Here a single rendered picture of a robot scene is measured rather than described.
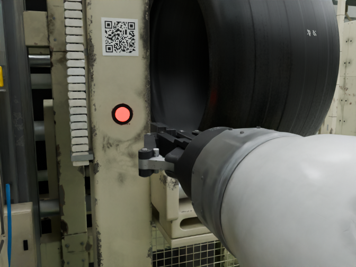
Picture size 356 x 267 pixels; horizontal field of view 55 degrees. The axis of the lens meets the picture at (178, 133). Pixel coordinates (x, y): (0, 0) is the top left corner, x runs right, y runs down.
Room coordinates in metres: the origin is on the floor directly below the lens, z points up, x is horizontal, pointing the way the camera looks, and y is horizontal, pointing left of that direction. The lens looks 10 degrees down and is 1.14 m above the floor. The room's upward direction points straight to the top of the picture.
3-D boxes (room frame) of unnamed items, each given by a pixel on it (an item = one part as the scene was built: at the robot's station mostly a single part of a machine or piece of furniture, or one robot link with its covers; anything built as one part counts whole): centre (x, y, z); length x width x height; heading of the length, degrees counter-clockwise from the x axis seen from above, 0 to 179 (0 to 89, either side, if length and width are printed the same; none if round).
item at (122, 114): (0.73, 0.12, 1.06); 0.03 x 0.02 x 0.03; 110
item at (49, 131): (1.53, 0.57, 0.61); 0.33 x 0.06 x 0.86; 20
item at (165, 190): (0.83, 0.07, 0.90); 0.40 x 0.03 x 0.10; 20
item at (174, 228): (0.76, -0.14, 0.84); 0.36 x 0.09 x 0.06; 110
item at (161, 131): (0.36, 0.00, 1.06); 0.11 x 0.01 x 0.04; 21
